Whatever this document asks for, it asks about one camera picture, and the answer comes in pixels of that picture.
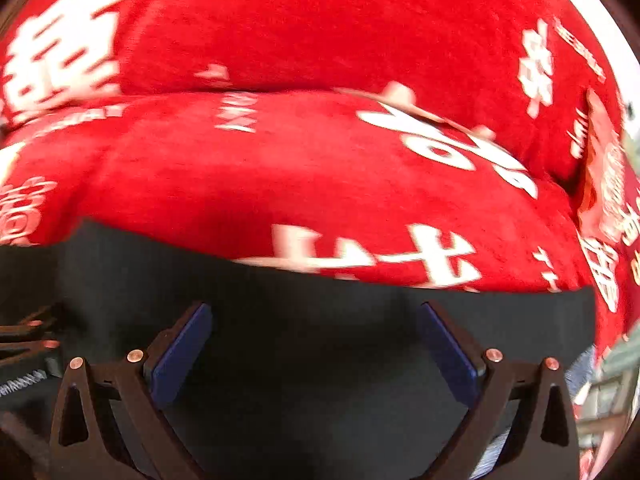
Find black pants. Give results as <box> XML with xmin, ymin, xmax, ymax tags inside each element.
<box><xmin>0</xmin><ymin>217</ymin><xmax>598</xmax><ymax>480</ymax></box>

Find green blurry object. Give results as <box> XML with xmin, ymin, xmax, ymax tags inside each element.
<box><xmin>582</xmin><ymin>322</ymin><xmax>640</xmax><ymax>433</ymax></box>

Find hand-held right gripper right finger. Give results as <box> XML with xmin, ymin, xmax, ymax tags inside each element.
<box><xmin>418</xmin><ymin>301</ymin><xmax>582</xmax><ymax>480</ymax></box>

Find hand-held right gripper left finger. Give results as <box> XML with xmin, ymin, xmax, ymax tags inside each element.
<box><xmin>49</xmin><ymin>302</ymin><xmax>214</xmax><ymax>480</ymax></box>

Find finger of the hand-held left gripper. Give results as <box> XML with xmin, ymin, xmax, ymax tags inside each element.
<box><xmin>0</xmin><ymin>336</ymin><xmax>64</xmax><ymax>362</ymax></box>
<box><xmin>0</xmin><ymin>310</ymin><xmax>57</xmax><ymax>335</ymax></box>

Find blue striped cloth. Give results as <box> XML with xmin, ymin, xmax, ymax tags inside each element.
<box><xmin>471</xmin><ymin>427</ymin><xmax>515</xmax><ymax>479</ymax></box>

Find red gold printed cloth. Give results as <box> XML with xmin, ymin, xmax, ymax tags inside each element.
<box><xmin>574</xmin><ymin>87</ymin><xmax>640</xmax><ymax>263</ymax></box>

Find red printed blanket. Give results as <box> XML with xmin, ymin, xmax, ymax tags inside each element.
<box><xmin>0</xmin><ymin>0</ymin><xmax>638</xmax><ymax>361</ymax></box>

